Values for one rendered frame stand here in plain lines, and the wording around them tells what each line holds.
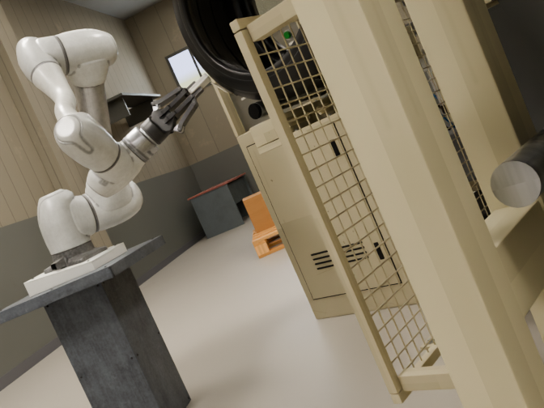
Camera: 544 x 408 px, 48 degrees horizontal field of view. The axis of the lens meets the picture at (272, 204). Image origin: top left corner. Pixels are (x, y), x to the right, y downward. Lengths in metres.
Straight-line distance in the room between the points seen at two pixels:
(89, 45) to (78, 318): 0.96
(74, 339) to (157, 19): 8.34
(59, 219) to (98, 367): 0.55
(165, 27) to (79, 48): 8.17
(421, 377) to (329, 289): 1.66
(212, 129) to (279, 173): 7.41
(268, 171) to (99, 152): 1.18
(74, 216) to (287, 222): 0.91
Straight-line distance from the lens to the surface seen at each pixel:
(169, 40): 10.25
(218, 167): 10.01
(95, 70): 2.18
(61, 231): 2.35
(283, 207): 2.68
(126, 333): 2.31
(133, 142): 1.72
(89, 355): 2.39
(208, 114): 10.02
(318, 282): 2.73
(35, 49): 2.13
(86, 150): 1.61
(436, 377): 1.07
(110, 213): 2.40
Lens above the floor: 0.78
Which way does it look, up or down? 5 degrees down
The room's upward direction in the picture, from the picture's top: 24 degrees counter-clockwise
